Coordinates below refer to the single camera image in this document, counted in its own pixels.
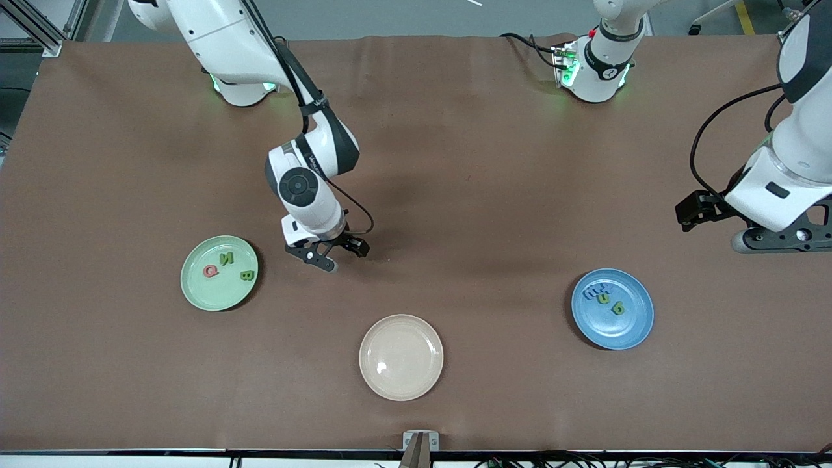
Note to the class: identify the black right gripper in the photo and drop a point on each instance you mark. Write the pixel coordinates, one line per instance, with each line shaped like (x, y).
(342, 241)

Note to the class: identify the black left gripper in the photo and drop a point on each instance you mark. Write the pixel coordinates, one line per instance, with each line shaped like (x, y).
(714, 205)

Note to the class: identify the green capital letter N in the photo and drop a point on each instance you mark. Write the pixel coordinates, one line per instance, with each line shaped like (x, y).
(226, 259)

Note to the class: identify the green lowercase letter q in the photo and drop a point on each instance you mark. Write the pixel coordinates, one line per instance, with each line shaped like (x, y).
(618, 308)

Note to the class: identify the green lowercase letter n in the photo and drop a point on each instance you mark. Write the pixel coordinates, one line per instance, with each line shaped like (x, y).
(604, 299)

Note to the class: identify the blue lowercase letter m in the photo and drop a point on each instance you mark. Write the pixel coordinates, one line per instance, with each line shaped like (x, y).
(590, 293)

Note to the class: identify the red capital letter Q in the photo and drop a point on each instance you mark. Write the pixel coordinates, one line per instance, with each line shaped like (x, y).
(206, 271)

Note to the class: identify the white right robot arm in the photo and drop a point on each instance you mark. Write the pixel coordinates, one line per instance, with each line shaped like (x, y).
(214, 39)

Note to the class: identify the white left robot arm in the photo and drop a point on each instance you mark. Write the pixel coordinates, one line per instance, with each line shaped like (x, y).
(790, 175)

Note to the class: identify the beige round plate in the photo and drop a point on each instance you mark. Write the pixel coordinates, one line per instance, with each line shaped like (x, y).
(401, 357)

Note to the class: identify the blue round plate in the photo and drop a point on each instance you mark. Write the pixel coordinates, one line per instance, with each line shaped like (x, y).
(612, 328)

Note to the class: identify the light green round plate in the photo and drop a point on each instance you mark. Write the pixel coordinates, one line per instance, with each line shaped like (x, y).
(208, 292)

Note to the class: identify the brown table cover mat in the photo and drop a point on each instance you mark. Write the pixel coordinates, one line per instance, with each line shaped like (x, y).
(520, 195)

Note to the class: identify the white stand leg with caster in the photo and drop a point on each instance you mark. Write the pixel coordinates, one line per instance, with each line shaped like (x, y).
(695, 29)

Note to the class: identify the yellow floor tape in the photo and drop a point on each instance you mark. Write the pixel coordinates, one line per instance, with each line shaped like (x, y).
(745, 19)

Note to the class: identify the black table edge strip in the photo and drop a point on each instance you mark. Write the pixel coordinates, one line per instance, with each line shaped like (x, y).
(292, 454)

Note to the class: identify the silver base connector bracket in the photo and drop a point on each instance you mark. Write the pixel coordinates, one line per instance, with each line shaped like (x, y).
(564, 62)

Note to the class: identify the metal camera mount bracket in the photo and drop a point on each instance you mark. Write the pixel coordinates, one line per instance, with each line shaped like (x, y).
(419, 442)

